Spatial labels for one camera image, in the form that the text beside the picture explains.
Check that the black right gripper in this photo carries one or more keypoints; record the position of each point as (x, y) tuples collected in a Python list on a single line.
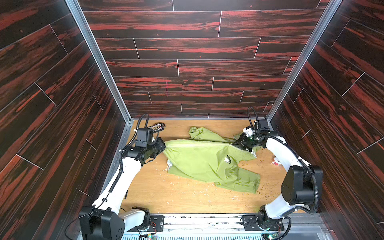
[(242, 142)]

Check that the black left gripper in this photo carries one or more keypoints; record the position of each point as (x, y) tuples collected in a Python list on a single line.
[(159, 145)]

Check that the green jacket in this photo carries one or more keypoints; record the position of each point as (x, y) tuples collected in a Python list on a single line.
[(210, 158)]

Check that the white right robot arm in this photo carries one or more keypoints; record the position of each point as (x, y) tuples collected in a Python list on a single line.
[(302, 186)]

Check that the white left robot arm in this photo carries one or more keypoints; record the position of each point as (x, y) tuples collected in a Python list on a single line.
[(103, 220)]

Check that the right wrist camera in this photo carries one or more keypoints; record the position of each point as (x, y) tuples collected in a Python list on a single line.
[(260, 127)]

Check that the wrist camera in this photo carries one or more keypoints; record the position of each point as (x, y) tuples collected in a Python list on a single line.
[(144, 137), (260, 127)]

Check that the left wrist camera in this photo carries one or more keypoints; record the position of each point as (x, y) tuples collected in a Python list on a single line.
[(144, 137)]

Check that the black battery pack with wires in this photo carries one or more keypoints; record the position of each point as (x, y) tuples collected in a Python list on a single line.
[(158, 127)]

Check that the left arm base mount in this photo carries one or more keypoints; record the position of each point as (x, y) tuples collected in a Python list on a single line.
[(141, 219)]

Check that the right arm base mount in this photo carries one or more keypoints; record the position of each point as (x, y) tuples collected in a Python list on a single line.
[(261, 223)]

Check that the aluminium front rail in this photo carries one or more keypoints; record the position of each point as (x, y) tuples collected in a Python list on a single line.
[(228, 227)]

